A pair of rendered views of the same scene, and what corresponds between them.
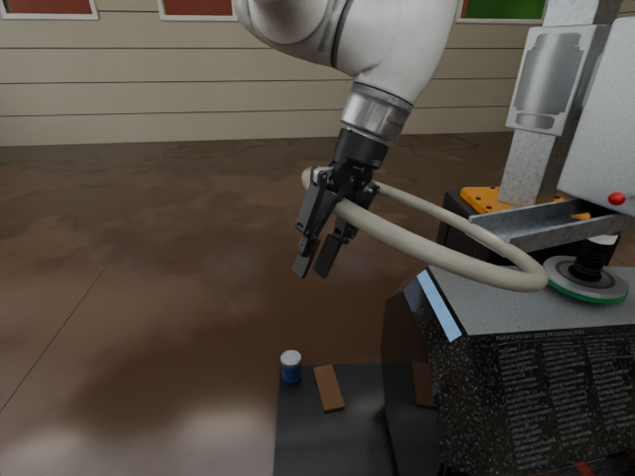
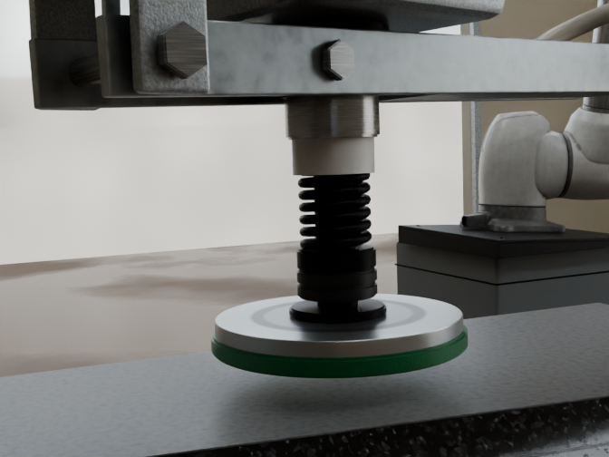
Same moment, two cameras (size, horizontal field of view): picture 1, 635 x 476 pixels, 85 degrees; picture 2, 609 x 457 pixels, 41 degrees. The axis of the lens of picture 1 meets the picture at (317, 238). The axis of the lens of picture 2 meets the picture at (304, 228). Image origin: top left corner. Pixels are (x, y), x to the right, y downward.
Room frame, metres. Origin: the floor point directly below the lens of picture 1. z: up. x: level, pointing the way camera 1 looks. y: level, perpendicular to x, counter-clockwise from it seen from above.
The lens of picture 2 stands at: (1.54, -1.04, 1.02)
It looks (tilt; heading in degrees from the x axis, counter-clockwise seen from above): 5 degrees down; 163
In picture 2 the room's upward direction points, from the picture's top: 2 degrees counter-clockwise
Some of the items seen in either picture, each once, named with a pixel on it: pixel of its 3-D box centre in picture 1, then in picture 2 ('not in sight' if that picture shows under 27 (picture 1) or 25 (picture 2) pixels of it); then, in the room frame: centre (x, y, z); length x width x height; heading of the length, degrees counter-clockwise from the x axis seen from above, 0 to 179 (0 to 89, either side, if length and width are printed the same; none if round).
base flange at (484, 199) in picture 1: (523, 205); not in sight; (1.67, -1.07, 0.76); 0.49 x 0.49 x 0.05; 2
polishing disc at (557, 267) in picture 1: (583, 275); (338, 320); (0.88, -0.81, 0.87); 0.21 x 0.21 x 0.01
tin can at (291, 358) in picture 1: (291, 366); not in sight; (1.23, 0.13, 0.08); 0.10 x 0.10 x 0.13
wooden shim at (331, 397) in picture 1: (328, 386); not in sight; (1.16, -0.05, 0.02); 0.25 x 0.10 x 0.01; 12
